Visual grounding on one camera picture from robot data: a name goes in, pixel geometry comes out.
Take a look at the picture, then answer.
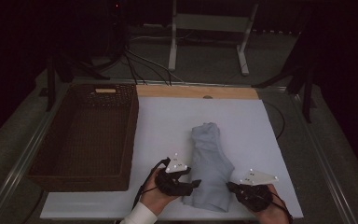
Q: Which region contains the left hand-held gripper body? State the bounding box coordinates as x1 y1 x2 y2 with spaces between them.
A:
154 153 194 197

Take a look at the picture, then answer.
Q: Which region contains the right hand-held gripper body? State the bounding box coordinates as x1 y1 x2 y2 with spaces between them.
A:
234 168 280 214

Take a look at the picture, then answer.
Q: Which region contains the light blue tank top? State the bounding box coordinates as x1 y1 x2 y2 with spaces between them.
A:
181 121 236 214

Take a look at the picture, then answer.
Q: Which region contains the brown wicker basket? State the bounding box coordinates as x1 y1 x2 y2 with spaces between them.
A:
27 83 140 192

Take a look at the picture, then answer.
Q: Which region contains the person's left hand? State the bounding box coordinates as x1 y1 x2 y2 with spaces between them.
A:
141 167 180 217

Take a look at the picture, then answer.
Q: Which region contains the person's right hand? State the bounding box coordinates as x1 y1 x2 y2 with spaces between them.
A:
255 183 293 224

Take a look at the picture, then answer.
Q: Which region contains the wooden board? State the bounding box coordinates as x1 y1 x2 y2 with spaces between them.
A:
135 84 260 101

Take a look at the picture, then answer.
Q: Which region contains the black tripod stand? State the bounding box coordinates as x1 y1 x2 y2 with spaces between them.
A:
251 31 318 124
38 52 111 113

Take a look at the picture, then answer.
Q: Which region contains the white metal stand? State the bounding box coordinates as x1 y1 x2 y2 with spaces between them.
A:
167 0 259 77

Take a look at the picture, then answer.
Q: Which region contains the left hand-held gripper cable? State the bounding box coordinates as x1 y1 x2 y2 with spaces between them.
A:
131 157 172 211

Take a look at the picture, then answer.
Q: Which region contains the hand-held gripper cable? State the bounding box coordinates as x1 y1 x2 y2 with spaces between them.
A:
131 157 172 211
269 190 294 223

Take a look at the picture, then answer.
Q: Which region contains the right hand-held gripper cable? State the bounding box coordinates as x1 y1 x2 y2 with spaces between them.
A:
269 190 294 223

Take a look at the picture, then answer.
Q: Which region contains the aluminium frame rail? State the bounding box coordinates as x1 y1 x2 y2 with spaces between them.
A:
0 85 71 224
71 78 288 91
290 92 358 224

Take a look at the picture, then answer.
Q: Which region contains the thin black curved cable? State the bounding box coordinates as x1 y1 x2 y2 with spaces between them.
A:
262 100 286 141

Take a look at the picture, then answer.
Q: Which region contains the black floor cable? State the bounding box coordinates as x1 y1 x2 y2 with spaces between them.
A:
123 50 148 86
125 49 172 87

